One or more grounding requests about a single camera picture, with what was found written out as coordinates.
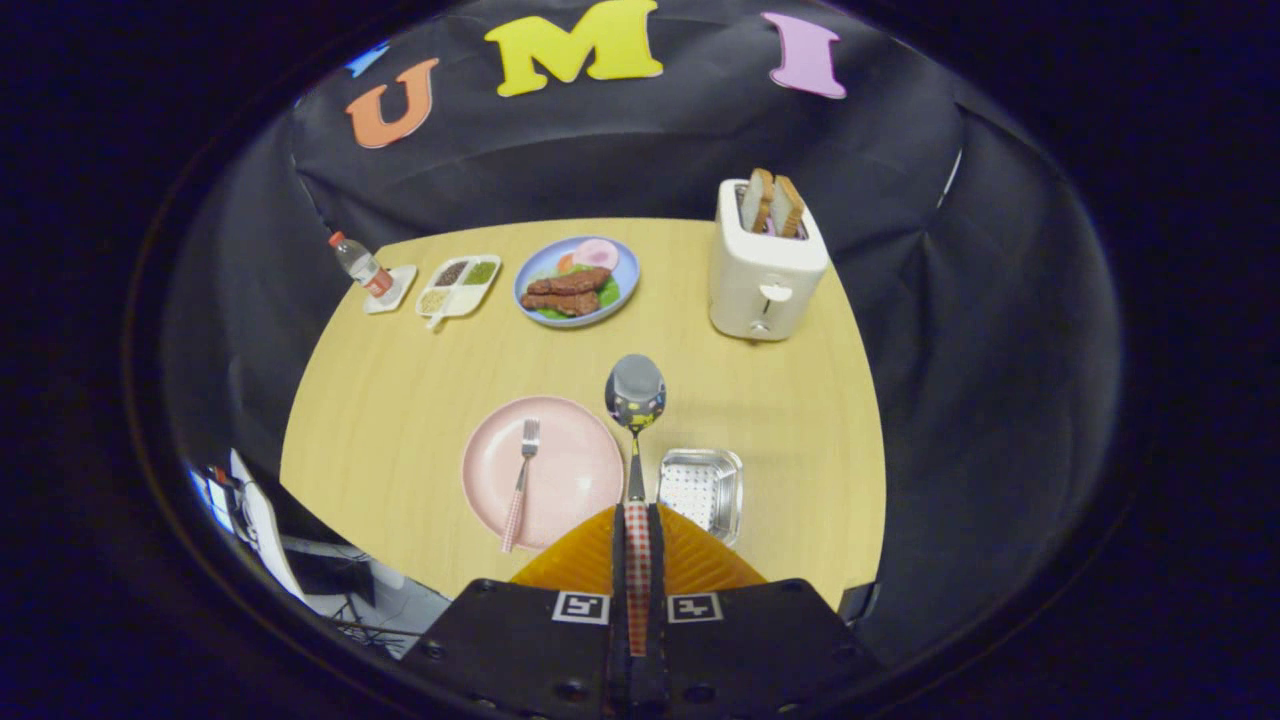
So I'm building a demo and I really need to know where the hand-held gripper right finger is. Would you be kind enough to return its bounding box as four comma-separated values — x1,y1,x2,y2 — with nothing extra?
648,503,883,720

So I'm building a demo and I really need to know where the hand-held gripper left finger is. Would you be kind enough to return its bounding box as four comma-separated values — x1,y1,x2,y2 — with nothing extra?
400,503,631,720

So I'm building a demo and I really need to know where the fork with checked handle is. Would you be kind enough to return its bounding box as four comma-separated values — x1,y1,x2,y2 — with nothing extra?
500,418,542,554

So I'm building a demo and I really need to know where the spoon with checked handle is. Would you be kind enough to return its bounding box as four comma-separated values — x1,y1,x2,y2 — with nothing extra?
604,354,668,658

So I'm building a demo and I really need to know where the metal drainer basket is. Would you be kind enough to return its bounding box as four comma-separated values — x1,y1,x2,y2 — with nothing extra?
656,448,745,548

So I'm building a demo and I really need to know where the pink plate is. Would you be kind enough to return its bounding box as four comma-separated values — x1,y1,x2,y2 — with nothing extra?
461,396,626,553

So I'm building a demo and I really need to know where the dark box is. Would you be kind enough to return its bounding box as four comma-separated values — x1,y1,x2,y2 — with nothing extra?
283,545,379,609

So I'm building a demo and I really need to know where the brown meat strip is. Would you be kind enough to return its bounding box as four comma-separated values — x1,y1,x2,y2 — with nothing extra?
520,288,601,318
527,267,613,297

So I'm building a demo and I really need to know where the white toaster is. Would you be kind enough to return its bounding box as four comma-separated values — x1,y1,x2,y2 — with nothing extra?
708,178,831,343

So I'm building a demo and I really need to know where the white divided condiment tray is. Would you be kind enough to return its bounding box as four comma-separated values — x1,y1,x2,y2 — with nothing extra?
415,254,503,329

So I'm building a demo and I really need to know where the blue plate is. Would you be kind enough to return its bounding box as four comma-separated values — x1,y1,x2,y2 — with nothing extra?
512,236,641,329

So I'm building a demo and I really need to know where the white panel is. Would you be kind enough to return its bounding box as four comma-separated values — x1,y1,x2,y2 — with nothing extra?
228,448,311,606

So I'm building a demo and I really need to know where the white square coaster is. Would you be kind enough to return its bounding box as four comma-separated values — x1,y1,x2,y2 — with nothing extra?
362,264,419,316

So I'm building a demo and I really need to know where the toast slice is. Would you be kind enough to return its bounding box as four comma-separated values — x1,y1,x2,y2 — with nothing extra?
740,168,776,234
768,175,807,239

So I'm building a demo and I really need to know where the clear water bottle red label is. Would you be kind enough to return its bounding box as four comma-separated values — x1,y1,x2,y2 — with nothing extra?
329,232,397,301

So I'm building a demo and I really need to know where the black backdrop cloth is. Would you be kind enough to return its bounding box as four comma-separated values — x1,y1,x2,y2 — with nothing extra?
160,0,1126,661

